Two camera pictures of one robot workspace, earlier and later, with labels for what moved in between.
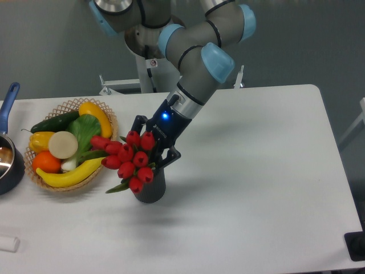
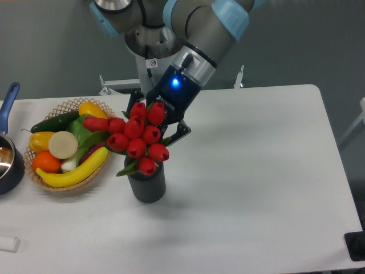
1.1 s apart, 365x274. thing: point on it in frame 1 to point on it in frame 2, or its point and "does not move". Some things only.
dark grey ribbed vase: [154, 190] does not move
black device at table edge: [355, 243] does not move
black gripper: [167, 124] to [176, 91]
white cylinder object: [9, 244] does not move
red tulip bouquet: [129, 158] to [137, 135]
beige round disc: [63, 145] does not move
